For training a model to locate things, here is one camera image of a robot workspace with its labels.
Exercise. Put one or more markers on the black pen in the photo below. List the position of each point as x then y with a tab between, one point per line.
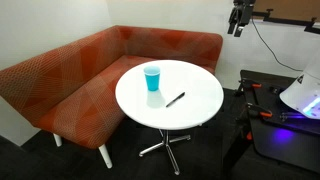
175	99

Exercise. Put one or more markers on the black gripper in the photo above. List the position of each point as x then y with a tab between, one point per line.
245	10

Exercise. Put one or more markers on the brown wall board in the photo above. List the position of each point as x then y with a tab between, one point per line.
293	8

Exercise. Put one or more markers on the black mounting rail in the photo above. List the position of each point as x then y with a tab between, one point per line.
286	21

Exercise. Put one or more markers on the light blue plastic cup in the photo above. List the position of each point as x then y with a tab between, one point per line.
152	81

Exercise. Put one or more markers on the orange patterned corner sofa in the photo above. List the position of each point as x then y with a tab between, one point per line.
66	83

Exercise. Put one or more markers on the round white pedestal table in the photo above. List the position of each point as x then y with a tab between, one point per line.
195	100

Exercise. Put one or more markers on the black robot cart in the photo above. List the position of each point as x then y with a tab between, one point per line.
283	150

